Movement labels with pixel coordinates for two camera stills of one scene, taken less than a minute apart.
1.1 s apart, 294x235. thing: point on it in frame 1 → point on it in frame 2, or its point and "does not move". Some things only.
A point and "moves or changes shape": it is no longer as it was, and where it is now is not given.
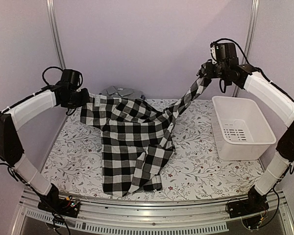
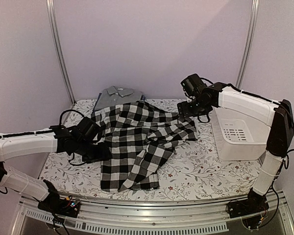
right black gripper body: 220,72 → 196,109
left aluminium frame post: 53,17 does not move
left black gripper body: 77,100 → 89,153
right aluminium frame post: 251,36 does not move
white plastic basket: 242,131 does not move
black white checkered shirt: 136,138 moves or changes shape
